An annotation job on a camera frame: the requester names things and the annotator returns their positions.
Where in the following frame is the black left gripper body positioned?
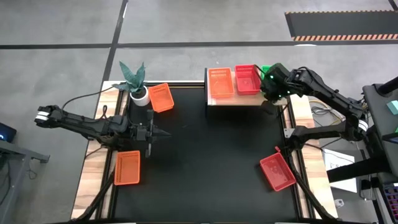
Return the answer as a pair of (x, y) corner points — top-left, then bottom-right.
(133, 108), (154, 158)

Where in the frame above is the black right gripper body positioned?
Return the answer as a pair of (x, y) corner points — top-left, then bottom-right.
(260, 62), (295, 103)

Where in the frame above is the red slotted plastic basket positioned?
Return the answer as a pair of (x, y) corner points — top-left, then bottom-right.
(259, 146), (297, 192)
(234, 64), (262, 96)

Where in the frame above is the orange slotted plastic basket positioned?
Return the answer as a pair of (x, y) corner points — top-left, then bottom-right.
(113, 150), (141, 187)
(147, 82), (175, 114)
(207, 67), (236, 100)

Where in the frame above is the snake plant in white pot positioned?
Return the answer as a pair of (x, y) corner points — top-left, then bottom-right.
(112, 61), (150, 107)

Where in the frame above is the white cardboard box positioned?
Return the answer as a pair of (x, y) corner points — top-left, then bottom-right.
(322, 148), (359, 194)

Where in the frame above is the black hazard striped floor mat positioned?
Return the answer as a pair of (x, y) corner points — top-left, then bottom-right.
(285, 10), (398, 42)

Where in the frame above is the black floor bar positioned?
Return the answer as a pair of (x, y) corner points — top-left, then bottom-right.
(326, 157), (389, 184)

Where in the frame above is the dark grey cart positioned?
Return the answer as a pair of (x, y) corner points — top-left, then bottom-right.
(361, 81), (398, 179)

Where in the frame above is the black pole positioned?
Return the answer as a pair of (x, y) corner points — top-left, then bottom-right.
(377, 76), (398, 96)

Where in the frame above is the teal box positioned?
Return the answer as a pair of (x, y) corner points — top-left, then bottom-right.
(386, 100), (398, 116)

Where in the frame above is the black device with blue light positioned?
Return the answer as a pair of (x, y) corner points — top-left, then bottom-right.
(0, 121), (18, 144)

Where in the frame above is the backlit keyboard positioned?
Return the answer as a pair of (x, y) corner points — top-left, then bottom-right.
(382, 182), (398, 224)

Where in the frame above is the wooden shelf with black frame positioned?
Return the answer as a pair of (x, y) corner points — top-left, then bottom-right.
(204, 67), (290, 118)

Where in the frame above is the yellow floor cable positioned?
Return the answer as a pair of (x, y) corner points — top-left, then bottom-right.
(309, 99), (338, 125)

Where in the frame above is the black floor cable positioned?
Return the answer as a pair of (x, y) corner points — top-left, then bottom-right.
(310, 105), (343, 125)

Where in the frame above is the black metal table frame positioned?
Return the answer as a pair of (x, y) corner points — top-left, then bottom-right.
(70, 67), (339, 224)

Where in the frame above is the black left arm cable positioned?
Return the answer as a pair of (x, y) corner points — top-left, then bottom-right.
(61, 86), (115, 110)

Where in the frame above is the grey metal desk frame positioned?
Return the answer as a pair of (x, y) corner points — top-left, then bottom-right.
(0, 139), (50, 216)

